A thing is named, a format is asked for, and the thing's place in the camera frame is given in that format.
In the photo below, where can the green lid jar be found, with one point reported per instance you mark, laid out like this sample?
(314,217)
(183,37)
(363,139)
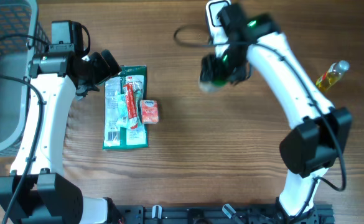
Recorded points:
(211,86)

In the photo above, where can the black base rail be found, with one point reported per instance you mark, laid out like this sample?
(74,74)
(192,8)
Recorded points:
(251,214)

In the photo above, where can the green 3M product package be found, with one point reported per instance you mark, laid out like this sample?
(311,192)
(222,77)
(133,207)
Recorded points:
(118,132)

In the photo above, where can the white barcode scanner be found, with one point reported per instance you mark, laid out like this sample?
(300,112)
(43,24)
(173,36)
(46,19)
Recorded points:
(217,33)

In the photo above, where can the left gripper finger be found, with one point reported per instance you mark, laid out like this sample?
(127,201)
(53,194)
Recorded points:
(114,67)
(82,91)

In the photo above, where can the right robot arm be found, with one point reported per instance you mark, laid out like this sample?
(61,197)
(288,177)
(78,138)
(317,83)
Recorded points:
(319,130)

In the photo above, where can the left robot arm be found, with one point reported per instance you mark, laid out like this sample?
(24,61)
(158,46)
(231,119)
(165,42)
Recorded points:
(36,191)

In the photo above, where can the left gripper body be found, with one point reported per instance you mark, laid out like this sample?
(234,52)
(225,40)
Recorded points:
(96,70)

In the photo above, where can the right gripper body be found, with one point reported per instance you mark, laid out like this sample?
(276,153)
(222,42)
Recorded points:
(230,68)

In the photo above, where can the yellow liquid Vim bottle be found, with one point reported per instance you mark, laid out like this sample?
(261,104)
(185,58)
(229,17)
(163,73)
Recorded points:
(332,75)

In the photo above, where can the grey plastic shopping basket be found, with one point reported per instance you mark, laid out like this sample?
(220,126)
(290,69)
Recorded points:
(21,37)

